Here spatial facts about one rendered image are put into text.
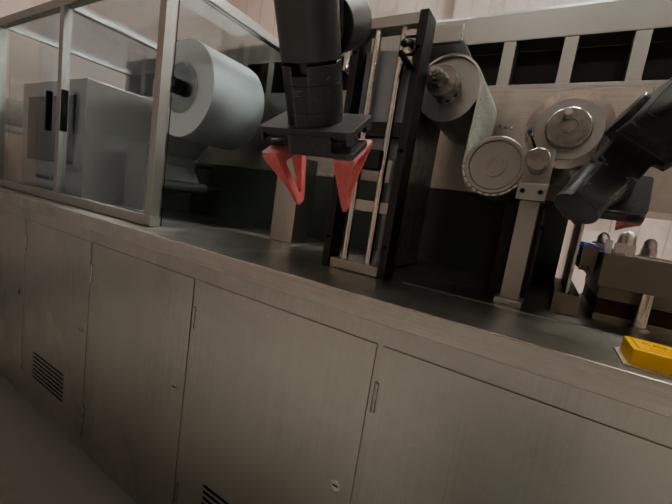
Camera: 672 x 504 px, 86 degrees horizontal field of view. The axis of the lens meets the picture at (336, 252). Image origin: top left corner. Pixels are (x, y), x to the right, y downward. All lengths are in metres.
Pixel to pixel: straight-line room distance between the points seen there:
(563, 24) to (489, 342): 0.96
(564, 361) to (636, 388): 0.08
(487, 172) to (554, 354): 0.43
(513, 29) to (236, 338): 1.13
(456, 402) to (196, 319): 0.62
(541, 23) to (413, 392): 1.05
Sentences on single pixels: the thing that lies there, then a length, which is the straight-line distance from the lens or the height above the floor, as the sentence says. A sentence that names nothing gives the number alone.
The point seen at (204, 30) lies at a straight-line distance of 1.31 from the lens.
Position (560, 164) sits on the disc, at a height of 1.18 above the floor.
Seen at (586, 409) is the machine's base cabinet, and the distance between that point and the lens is 0.62.
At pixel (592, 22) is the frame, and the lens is 1.29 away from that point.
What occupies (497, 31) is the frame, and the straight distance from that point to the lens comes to 1.32.
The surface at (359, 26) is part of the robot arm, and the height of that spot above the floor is 1.22.
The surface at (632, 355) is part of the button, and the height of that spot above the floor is 0.91.
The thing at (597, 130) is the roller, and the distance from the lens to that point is 0.85.
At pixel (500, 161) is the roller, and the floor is 1.18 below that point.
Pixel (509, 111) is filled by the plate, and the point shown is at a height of 1.38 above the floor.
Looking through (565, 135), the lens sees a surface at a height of 1.24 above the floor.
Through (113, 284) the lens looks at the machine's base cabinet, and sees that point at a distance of 1.25.
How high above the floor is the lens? 1.05
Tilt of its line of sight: 8 degrees down
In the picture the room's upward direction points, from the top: 9 degrees clockwise
